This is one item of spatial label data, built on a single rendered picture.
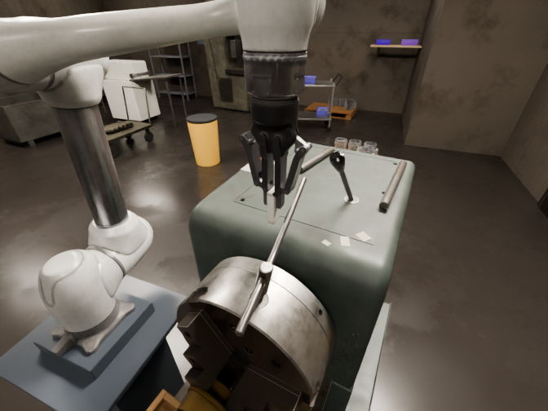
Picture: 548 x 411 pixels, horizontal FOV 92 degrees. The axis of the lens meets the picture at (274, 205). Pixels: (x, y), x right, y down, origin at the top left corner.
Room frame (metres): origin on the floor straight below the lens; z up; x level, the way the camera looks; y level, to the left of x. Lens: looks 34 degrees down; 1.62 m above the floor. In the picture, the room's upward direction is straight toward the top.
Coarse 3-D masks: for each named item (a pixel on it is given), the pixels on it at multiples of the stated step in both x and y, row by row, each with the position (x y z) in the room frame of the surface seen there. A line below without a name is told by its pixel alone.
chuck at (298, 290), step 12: (228, 264) 0.38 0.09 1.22; (240, 264) 0.37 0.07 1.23; (252, 264) 0.37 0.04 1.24; (276, 276) 0.34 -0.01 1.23; (288, 276) 0.34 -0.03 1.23; (288, 288) 0.32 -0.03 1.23; (300, 288) 0.33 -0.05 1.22; (300, 300) 0.30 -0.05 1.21; (312, 300) 0.31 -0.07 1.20; (312, 312) 0.29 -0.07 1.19; (324, 312) 0.30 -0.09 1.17; (324, 324) 0.29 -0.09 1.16
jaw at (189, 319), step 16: (192, 304) 0.31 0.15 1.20; (192, 320) 0.27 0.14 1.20; (208, 320) 0.28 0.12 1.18; (192, 336) 0.25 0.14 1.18; (208, 336) 0.26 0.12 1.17; (192, 352) 0.24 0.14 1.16; (208, 352) 0.24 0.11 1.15; (224, 352) 0.25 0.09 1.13; (192, 368) 0.23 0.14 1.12; (208, 368) 0.22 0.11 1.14; (192, 384) 0.21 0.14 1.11; (208, 384) 0.20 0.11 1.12
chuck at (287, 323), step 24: (216, 288) 0.32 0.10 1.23; (240, 288) 0.31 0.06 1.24; (216, 312) 0.28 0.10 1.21; (240, 312) 0.26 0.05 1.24; (264, 312) 0.27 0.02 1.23; (288, 312) 0.27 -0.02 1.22; (264, 336) 0.23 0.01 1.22; (288, 336) 0.24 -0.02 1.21; (312, 336) 0.26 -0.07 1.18; (264, 360) 0.23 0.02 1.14; (288, 360) 0.21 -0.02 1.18; (312, 360) 0.23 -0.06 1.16; (312, 384) 0.20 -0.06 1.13
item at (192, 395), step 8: (216, 384) 0.21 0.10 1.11; (192, 392) 0.20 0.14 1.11; (200, 392) 0.19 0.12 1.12; (208, 392) 0.20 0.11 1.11; (216, 392) 0.20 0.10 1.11; (224, 392) 0.20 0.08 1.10; (184, 400) 0.19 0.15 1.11; (192, 400) 0.18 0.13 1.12; (200, 400) 0.18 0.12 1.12; (208, 400) 0.18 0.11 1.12; (216, 400) 0.18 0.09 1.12; (224, 400) 0.19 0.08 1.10; (184, 408) 0.17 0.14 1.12; (192, 408) 0.17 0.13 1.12; (200, 408) 0.17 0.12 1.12; (208, 408) 0.17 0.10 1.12; (216, 408) 0.17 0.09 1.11; (224, 408) 0.18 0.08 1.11
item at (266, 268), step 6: (264, 264) 0.29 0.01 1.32; (270, 264) 0.29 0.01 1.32; (264, 270) 0.28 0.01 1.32; (270, 270) 0.28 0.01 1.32; (258, 276) 0.28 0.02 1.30; (264, 276) 0.27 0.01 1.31; (270, 276) 0.28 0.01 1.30; (264, 288) 0.28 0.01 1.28; (264, 294) 0.28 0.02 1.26; (258, 300) 0.28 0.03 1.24
